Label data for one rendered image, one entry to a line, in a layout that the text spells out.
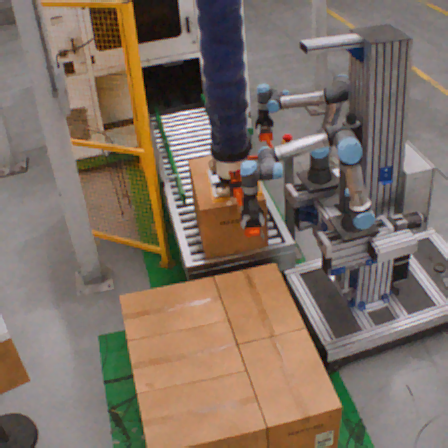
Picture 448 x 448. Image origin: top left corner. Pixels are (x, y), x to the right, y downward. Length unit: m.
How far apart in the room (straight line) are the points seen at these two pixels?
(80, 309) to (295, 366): 1.92
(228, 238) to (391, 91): 1.40
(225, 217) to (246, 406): 1.22
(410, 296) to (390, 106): 1.47
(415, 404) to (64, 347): 2.41
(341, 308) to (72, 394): 1.86
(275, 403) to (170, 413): 0.54
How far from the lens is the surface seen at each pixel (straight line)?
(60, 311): 4.61
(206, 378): 3.24
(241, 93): 3.24
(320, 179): 3.65
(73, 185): 4.20
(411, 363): 4.04
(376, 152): 3.33
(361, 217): 3.08
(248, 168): 2.84
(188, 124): 5.47
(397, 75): 3.20
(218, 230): 3.76
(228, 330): 3.46
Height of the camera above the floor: 3.07
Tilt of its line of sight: 37 degrees down
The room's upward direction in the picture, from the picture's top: 5 degrees counter-clockwise
